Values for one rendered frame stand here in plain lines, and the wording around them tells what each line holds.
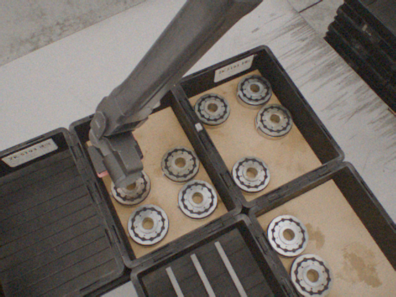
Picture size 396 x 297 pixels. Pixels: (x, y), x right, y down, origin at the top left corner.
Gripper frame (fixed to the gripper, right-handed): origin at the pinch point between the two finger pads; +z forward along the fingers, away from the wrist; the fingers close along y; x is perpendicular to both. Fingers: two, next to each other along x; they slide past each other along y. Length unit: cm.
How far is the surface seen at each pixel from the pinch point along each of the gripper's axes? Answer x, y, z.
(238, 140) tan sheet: -3.2, 32.0, 13.1
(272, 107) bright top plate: 1.4, 45.0, 11.1
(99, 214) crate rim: -9.4, -9.0, 0.8
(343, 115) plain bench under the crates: -6, 72, 28
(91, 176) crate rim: 0.2, -7.9, 1.5
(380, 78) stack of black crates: 10, 119, 63
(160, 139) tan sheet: 6.2, 11.8, 12.8
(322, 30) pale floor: 64, 137, 106
